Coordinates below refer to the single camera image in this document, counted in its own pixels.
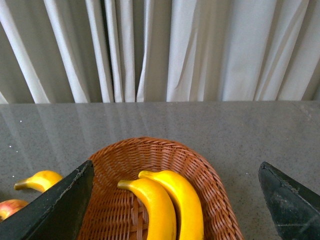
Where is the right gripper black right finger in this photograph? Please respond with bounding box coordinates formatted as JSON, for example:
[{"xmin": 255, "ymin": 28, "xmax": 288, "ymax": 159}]
[{"xmin": 258, "ymin": 161, "xmax": 320, "ymax": 240}]

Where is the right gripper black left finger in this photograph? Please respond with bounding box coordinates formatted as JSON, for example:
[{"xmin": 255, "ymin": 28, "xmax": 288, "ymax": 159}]
[{"xmin": 0, "ymin": 160, "xmax": 95, "ymax": 240}]

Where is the yellow banana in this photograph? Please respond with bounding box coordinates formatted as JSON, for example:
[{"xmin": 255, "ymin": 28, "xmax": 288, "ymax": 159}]
[{"xmin": 14, "ymin": 170, "xmax": 63, "ymax": 193}]

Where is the red apple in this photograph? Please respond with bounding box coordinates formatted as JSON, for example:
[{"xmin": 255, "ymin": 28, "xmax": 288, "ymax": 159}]
[{"xmin": 0, "ymin": 199, "xmax": 29, "ymax": 222}]

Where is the right wicker basket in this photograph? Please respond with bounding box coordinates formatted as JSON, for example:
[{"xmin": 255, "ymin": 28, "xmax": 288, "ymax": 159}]
[{"xmin": 78, "ymin": 136, "xmax": 243, "ymax": 240}]

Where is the front banana in basket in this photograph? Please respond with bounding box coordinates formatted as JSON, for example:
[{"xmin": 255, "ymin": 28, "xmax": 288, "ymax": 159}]
[{"xmin": 117, "ymin": 178, "xmax": 177, "ymax": 240}]

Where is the banana in basket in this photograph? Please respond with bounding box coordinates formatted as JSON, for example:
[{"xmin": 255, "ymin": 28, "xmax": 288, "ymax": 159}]
[
  {"xmin": 138, "ymin": 170, "xmax": 205, "ymax": 240},
  {"xmin": 117, "ymin": 178, "xmax": 177, "ymax": 240}
]

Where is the rear banana in basket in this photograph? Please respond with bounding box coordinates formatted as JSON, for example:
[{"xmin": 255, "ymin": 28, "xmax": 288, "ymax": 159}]
[{"xmin": 138, "ymin": 170, "xmax": 205, "ymax": 240}]

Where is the white pleated curtain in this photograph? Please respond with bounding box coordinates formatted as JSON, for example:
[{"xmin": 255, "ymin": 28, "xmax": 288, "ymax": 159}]
[{"xmin": 0, "ymin": 0, "xmax": 320, "ymax": 104}]

